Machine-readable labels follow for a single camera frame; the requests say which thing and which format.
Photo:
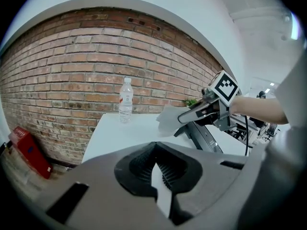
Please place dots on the grey cloth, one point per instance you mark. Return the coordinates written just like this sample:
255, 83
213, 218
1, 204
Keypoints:
169, 121

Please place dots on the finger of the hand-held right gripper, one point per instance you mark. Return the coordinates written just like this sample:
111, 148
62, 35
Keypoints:
189, 115
196, 103

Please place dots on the white square table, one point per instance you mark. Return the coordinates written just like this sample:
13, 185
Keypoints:
129, 135

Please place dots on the red box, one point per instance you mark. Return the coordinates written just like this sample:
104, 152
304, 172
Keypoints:
31, 152

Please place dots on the dark grey plastic bracket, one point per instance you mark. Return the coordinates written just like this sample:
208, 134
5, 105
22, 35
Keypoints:
182, 131

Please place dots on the person's right forearm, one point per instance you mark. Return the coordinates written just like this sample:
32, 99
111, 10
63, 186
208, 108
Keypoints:
259, 109

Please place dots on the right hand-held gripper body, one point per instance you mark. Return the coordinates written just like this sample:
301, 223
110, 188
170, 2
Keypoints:
225, 87

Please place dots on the clear plastic water bottle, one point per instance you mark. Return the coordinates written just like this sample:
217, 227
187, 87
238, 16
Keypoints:
125, 104

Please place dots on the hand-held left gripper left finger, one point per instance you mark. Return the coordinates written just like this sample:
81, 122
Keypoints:
96, 195

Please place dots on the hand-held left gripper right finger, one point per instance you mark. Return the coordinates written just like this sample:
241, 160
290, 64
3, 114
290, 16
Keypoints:
216, 188

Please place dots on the small green potted plant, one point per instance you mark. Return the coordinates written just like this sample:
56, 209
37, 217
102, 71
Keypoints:
191, 102

